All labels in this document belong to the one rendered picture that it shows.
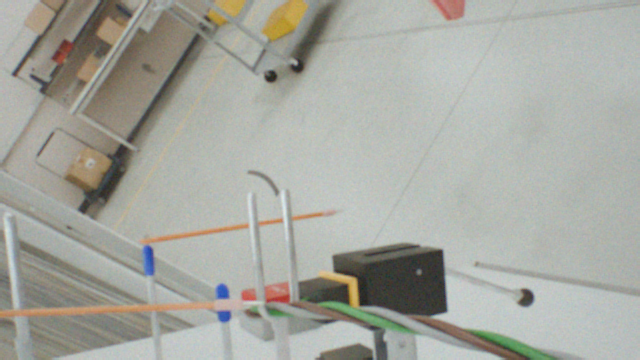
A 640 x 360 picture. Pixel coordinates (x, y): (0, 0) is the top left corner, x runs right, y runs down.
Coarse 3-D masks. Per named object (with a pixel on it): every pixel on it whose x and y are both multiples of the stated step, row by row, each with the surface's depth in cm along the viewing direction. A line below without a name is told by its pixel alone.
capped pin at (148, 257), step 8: (144, 248) 44; (152, 248) 44; (144, 256) 44; (152, 256) 44; (144, 264) 44; (152, 264) 44; (144, 272) 44; (152, 272) 44; (152, 280) 44; (152, 288) 44; (152, 296) 44; (152, 312) 44; (152, 320) 44; (152, 328) 45; (160, 344) 45; (160, 352) 45
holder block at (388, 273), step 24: (336, 264) 39; (360, 264) 36; (384, 264) 36; (408, 264) 37; (432, 264) 38; (384, 288) 36; (408, 288) 37; (432, 288) 38; (408, 312) 37; (432, 312) 38
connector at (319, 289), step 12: (300, 288) 37; (312, 288) 36; (324, 288) 35; (336, 288) 35; (348, 288) 36; (360, 288) 36; (312, 300) 36; (324, 300) 35; (336, 300) 35; (348, 300) 36; (360, 300) 36; (324, 324) 35
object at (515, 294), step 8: (416, 272) 37; (448, 272) 41; (456, 272) 41; (464, 280) 41; (472, 280) 42; (480, 280) 42; (488, 288) 42; (496, 288) 43; (504, 288) 43; (512, 296) 43; (520, 296) 43
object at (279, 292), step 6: (282, 282) 59; (288, 282) 58; (264, 288) 57; (270, 288) 57; (276, 288) 56; (282, 288) 56; (288, 288) 56; (246, 294) 56; (252, 294) 55; (270, 294) 54; (276, 294) 54; (282, 294) 54; (288, 294) 54; (246, 300) 56; (252, 300) 54; (270, 300) 53; (276, 300) 53; (282, 300) 53; (288, 300) 54
